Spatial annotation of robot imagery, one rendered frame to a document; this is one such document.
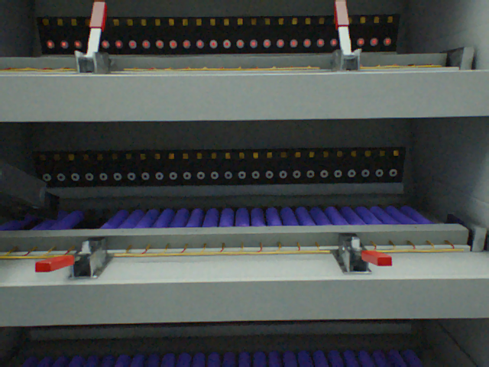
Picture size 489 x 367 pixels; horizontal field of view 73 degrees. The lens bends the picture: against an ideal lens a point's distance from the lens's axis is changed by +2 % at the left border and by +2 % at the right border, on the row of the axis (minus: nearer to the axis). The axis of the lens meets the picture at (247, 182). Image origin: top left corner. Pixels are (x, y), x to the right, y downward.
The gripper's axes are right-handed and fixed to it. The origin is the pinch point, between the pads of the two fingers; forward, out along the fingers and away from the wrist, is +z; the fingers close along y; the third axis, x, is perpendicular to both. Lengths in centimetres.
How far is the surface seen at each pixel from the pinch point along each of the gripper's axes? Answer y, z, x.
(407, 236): 43.1, -0.6, -4.3
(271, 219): 28.5, 3.7, -1.7
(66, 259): 9.9, -8.2, -6.4
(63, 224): 2.9, 3.8, -1.9
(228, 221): 23.1, 3.3, -1.8
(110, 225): 8.9, 3.0, -2.3
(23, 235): 0.9, -0.1, -3.5
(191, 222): 18.6, 3.0, -2.0
